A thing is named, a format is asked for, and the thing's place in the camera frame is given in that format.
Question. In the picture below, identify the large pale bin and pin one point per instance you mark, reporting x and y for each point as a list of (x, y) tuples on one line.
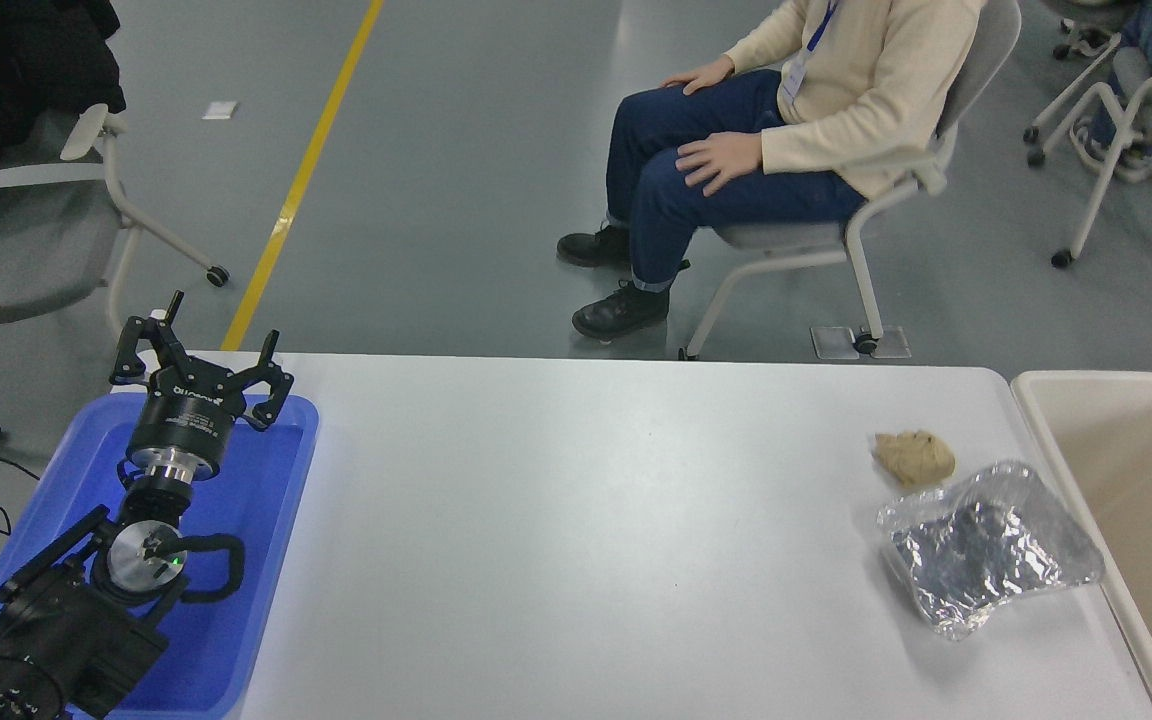
[(1136, 480)]

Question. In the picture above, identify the white chair with grey seat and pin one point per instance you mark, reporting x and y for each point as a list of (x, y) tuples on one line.
[(36, 250)]

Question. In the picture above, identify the grey floor plate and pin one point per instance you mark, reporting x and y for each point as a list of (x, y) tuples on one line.
[(833, 343), (894, 342)]

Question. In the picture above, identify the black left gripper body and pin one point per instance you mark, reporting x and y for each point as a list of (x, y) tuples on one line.
[(184, 420)]

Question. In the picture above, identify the blue plastic tray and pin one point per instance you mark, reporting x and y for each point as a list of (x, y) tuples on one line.
[(256, 480)]

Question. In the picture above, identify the black jacket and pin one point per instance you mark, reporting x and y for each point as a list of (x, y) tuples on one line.
[(6, 80)]

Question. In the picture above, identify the crumpled tan paper ball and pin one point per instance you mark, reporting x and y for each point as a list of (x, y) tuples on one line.
[(916, 460)]

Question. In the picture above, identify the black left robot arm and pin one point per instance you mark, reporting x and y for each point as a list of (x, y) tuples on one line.
[(66, 630)]

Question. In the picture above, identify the person's left hand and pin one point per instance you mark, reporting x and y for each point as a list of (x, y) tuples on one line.
[(726, 158)]

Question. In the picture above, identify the white paper scrap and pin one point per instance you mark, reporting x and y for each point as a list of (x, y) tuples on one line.
[(221, 111)]

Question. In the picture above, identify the person's right hand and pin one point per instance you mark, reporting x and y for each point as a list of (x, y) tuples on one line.
[(701, 78)]

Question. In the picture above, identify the person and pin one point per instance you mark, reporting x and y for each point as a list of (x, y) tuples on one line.
[(1151, 30), (866, 90)]

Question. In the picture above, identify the crumpled silver foil tray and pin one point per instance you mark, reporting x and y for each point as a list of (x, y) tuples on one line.
[(986, 550)]

